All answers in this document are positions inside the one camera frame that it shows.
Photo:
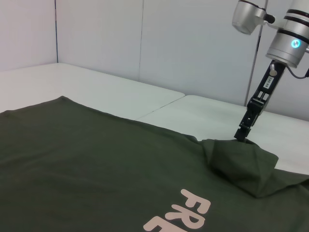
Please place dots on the dark green FREE t-shirt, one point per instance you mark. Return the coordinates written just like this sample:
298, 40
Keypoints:
96, 157

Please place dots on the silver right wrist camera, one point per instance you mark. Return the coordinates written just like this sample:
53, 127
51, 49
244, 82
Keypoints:
246, 17

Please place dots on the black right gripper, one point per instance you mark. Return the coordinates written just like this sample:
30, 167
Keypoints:
265, 89

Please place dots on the silver right wrist metal post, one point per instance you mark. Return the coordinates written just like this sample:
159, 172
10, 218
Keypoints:
273, 68

